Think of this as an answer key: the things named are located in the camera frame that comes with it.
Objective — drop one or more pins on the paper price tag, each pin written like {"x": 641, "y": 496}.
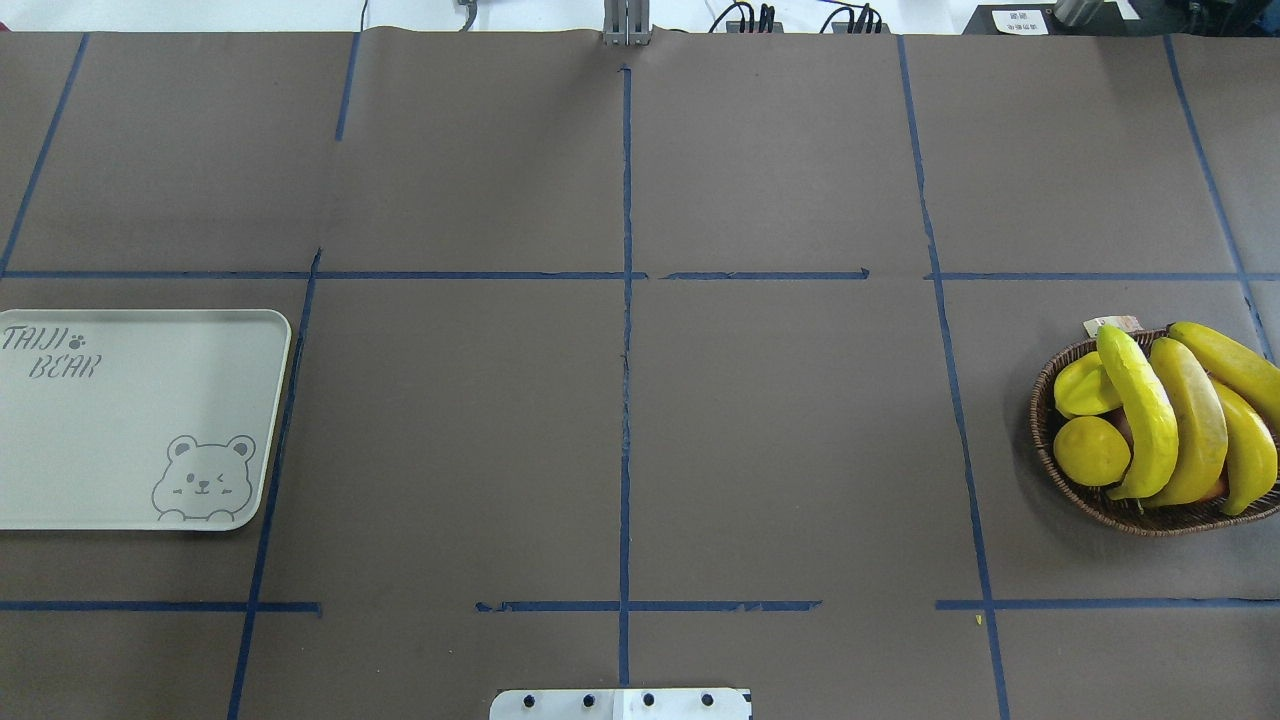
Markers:
{"x": 1126, "y": 323}

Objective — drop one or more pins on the yellow lemon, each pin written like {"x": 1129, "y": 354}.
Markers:
{"x": 1092, "y": 451}

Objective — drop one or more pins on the brown wicker basket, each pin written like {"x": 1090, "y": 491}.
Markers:
{"x": 1129, "y": 516}

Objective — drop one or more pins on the yellow starfruit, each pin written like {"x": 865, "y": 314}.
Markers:
{"x": 1083, "y": 388}

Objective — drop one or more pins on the greenish yellow banana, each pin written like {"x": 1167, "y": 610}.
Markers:
{"x": 1147, "y": 407}

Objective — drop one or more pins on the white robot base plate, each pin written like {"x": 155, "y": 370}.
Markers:
{"x": 623, "y": 703}

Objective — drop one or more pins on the yellow banana with dark tip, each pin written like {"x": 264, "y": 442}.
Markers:
{"x": 1238, "y": 367}

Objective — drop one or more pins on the white bear-print tray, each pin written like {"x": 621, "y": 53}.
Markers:
{"x": 138, "y": 419}

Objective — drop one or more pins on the outer yellow banana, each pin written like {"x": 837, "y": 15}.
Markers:
{"x": 1251, "y": 462}

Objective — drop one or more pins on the large yellow banana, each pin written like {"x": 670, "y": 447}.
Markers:
{"x": 1202, "y": 432}

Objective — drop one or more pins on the aluminium frame post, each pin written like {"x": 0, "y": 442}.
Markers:
{"x": 627, "y": 23}

